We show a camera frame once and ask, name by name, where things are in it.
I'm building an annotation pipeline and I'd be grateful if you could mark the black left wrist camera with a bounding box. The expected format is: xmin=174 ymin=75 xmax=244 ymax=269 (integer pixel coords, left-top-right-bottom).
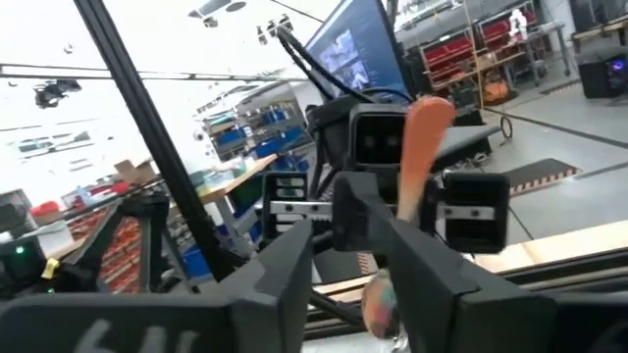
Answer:
xmin=346 ymin=101 xmax=409 ymax=169

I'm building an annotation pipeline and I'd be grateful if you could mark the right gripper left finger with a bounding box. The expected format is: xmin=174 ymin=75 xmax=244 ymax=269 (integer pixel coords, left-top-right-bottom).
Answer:
xmin=0 ymin=219 xmax=316 ymax=353

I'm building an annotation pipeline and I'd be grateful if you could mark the cardboard box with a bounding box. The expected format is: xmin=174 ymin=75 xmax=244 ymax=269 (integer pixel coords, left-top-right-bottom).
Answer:
xmin=113 ymin=159 xmax=158 ymax=186

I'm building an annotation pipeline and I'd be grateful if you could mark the black overhead camera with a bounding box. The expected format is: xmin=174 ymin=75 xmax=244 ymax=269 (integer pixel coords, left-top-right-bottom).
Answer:
xmin=32 ymin=78 xmax=83 ymax=110

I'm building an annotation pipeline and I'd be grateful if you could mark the orange-handled silver spoon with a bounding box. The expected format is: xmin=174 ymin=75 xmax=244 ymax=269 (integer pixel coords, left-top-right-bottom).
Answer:
xmin=360 ymin=95 xmax=457 ymax=340

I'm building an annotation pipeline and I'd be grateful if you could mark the black computer tower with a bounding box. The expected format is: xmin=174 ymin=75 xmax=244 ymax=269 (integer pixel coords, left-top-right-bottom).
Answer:
xmin=577 ymin=46 xmax=628 ymax=99

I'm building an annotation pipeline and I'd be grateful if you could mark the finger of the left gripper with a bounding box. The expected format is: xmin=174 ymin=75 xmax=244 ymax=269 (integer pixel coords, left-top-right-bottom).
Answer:
xmin=425 ymin=171 xmax=512 ymax=255
xmin=262 ymin=170 xmax=396 ymax=254

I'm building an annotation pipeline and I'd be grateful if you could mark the shelf with blue bins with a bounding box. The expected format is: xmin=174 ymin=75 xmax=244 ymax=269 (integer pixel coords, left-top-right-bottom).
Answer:
xmin=200 ymin=100 xmax=315 ymax=163

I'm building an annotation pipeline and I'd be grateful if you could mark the black striped floor mat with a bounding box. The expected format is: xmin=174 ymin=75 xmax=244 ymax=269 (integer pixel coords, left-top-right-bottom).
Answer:
xmin=502 ymin=157 xmax=583 ymax=197

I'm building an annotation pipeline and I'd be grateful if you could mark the black light strip bar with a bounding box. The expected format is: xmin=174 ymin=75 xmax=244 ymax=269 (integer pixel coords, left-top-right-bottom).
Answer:
xmin=0 ymin=62 xmax=308 ymax=83

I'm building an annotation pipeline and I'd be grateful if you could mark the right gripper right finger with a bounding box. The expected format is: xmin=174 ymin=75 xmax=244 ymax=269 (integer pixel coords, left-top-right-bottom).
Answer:
xmin=391 ymin=219 xmax=628 ymax=353

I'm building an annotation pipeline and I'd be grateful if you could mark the shelf with red bins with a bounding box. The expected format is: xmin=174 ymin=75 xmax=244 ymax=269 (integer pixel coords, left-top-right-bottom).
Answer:
xmin=419 ymin=4 xmax=541 ymax=99

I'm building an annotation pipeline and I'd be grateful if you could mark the black computer monitor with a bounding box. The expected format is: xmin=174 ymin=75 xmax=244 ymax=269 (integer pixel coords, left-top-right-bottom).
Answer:
xmin=303 ymin=0 xmax=408 ymax=99

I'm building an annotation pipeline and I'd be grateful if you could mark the black frame post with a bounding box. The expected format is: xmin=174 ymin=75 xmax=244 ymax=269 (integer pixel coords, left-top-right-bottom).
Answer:
xmin=73 ymin=0 xmax=241 ymax=283

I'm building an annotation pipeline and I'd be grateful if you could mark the wooden workbench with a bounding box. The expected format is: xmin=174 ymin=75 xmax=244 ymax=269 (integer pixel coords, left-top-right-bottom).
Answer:
xmin=195 ymin=154 xmax=279 ymax=207

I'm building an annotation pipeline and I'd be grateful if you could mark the rack of red bins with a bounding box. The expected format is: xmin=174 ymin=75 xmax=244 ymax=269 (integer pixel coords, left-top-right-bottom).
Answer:
xmin=68 ymin=205 xmax=143 ymax=295

